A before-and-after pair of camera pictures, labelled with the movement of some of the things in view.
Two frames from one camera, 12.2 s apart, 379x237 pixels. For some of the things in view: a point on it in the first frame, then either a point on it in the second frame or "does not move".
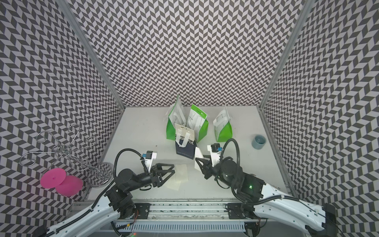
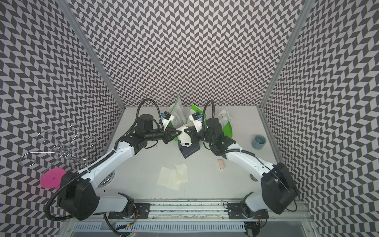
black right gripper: x=207 y=167 → x=193 y=134
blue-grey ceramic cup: x=258 y=141 does not move
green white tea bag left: x=175 y=114 does not move
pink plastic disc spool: x=67 y=185 does not move
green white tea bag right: x=223 y=127 does not move
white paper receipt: x=198 y=154 → x=183 y=138
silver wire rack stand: x=53 y=149 does not move
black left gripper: x=157 y=170 → x=170 y=131
